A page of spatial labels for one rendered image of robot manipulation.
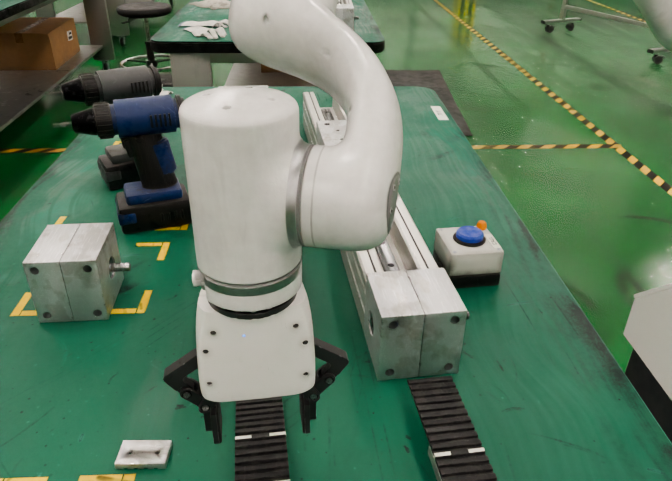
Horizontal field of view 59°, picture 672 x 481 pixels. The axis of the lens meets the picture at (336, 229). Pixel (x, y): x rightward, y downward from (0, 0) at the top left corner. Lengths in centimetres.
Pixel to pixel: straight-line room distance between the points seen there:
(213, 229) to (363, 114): 13
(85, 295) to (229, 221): 45
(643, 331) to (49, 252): 76
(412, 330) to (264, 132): 36
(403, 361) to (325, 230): 34
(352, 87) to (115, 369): 48
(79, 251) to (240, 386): 38
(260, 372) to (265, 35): 28
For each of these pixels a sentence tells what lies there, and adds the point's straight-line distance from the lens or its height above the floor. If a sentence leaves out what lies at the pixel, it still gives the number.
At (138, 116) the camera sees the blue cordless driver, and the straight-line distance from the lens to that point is 99.
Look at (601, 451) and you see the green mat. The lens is 72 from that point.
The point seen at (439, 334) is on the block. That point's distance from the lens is 71.
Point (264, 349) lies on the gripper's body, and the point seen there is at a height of 95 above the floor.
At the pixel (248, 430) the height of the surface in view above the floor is 81.
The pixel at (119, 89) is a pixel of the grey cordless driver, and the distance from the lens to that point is 117.
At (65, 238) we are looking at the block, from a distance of 88.
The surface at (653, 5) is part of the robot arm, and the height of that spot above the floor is 117.
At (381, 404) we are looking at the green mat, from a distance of 71.
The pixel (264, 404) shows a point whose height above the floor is 80.
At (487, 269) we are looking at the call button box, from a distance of 90.
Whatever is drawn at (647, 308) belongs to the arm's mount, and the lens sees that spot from 83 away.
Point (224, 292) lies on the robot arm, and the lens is 46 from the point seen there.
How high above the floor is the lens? 129
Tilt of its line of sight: 30 degrees down
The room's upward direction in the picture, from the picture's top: 1 degrees clockwise
